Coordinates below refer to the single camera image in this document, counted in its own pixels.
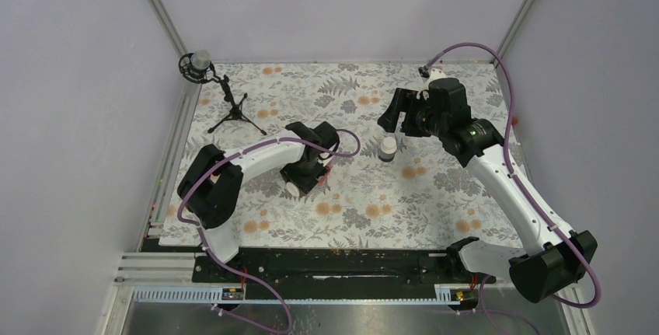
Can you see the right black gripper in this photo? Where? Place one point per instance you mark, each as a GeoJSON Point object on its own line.
{"type": "Point", "coordinates": [405, 100]}

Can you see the white slotted cable duct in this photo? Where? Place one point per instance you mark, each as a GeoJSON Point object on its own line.
{"type": "Point", "coordinates": [436, 295]}

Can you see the floral patterned table mat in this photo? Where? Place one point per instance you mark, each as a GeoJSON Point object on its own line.
{"type": "Point", "coordinates": [421, 199]}

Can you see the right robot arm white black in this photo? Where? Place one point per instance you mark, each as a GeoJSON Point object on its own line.
{"type": "Point", "coordinates": [553, 255]}

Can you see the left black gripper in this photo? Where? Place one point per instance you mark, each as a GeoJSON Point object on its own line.
{"type": "Point", "coordinates": [304, 183]}

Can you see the red pill organizer box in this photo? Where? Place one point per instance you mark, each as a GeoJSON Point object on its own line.
{"type": "Point", "coordinates": [324, 174]}

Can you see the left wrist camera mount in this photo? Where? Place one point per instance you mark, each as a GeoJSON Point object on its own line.
{"type": "Point", "coordinates": [292, 189]}

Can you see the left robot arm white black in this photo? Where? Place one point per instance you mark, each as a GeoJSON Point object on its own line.
{"type": "Point", "coordinates": [211, 186]}

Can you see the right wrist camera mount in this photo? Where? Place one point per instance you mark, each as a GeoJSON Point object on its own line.
{"type": "Point", "coordinates": [429, 75]}

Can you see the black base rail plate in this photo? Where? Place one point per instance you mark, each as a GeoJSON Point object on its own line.
{"type": "Point", "coordinates": [344, 273]}

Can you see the white dark pill bottle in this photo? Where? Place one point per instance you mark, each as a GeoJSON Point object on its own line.
{"type": "Point", "coordinates": [387, 149]}

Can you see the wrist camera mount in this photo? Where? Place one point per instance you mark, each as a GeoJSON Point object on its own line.
{"type": "Point", "coordinates": [429, 75]}
{"type": "Point", "coordinates": [292, 189]}

